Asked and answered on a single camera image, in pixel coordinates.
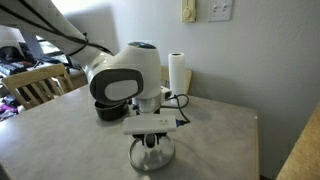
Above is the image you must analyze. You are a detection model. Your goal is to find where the black bag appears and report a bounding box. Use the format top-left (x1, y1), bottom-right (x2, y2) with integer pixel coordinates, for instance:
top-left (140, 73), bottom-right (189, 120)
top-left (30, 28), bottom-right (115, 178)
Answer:
top-left (0, 45), bottom-right (25, 65)

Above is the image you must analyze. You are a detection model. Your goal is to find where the beige wall dimmer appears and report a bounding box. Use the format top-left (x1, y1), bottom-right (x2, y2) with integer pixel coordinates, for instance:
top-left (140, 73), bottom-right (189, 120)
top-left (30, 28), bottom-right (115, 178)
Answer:
top-left (181, 0), bottom-right (198, 24)

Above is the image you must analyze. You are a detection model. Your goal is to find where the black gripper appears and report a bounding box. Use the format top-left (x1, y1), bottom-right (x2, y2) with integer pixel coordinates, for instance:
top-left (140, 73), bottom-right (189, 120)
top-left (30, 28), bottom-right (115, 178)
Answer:
top-left (131, 132), bottom-right (168, 148)

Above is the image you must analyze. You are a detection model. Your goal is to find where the white light switch plate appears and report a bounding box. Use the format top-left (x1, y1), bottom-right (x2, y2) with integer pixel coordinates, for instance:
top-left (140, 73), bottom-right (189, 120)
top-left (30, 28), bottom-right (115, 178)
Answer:
top-left (207, 0), bottom-right (234, 23)

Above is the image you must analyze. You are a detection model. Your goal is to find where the white paper towel roll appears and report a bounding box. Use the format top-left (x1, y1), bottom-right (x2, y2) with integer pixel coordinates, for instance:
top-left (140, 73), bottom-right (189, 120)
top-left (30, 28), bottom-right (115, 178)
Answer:
top-left (167, 51), bottom-right (187, 107)

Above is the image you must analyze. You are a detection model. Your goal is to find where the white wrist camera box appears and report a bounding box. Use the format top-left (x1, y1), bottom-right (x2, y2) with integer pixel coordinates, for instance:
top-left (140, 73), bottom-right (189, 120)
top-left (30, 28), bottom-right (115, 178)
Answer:
top-left (122, 114), bottom-right (178, 136)

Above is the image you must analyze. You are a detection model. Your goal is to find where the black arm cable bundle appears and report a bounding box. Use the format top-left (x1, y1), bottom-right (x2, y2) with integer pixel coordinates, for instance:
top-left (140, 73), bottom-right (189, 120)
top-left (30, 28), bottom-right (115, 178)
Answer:
top-left (0, 0), bottom-right (115, 58)

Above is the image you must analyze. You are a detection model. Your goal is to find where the black pot with handle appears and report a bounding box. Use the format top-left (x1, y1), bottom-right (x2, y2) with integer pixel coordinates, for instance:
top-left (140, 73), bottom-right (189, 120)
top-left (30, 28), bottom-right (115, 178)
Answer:
top-left (93, 99), bottom-right (130, 122)

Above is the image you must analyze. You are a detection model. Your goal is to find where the grey post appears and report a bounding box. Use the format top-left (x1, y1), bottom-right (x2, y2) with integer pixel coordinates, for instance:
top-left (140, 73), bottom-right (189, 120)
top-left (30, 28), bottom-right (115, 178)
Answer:
top-left (21, 31), bottom-right (45, 62)

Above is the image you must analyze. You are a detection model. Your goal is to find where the glass pot lid black knob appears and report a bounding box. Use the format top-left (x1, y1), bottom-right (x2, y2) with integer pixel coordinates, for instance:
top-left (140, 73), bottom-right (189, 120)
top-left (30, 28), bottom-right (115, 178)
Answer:
top-left (128, 133), bottom-right (176, 172)

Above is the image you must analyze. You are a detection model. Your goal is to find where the wooden board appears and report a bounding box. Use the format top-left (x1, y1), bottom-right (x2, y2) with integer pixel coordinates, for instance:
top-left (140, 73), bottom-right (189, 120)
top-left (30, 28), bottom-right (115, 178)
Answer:
top-left (275, 100), bottom-right (320, 180)

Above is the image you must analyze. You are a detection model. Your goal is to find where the colourful clothes pile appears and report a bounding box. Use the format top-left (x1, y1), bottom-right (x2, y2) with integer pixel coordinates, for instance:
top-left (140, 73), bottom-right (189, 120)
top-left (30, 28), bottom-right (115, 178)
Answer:
top-left (0, 94), bottom-right (20, 122)

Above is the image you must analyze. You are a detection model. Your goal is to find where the wooden chair with slats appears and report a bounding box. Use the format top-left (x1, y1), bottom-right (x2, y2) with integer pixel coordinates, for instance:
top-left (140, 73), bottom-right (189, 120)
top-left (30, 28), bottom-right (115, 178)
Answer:
top-left (0, 63), bottom-right (75, 111)

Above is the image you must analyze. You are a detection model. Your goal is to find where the black camera cable blue plug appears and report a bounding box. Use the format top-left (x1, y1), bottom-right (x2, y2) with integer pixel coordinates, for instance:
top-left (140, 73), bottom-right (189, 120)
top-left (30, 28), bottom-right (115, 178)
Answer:
top-left (159, 93), bottom-right (192, 128)

